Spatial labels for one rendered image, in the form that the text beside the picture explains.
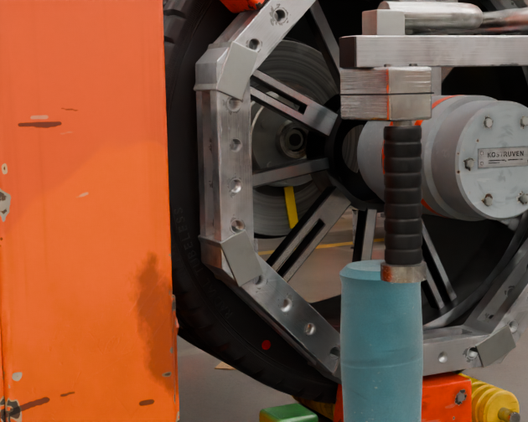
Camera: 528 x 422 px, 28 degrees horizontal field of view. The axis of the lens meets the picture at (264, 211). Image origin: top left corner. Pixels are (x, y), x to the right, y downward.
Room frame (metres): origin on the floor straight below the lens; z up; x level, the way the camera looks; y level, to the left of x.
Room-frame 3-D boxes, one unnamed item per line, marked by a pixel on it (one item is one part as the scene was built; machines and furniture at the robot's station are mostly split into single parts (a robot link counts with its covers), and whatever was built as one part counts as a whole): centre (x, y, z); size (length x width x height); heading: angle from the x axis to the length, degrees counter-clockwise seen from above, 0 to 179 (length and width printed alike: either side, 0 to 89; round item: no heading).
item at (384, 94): (1.02, -0.12, 0.93); 0.09 x 0.05 x 0.05; 26
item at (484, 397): (1.42, -0.25, 0.51); 0.29 x 0.06 x 0.06; 26
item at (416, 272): (0.99, -0.13, 0.83); 0.04 x 0.04 x 0.16
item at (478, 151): (1.21, -0.21, 0.85); 0.21 x 0.14 x 0.14; 26
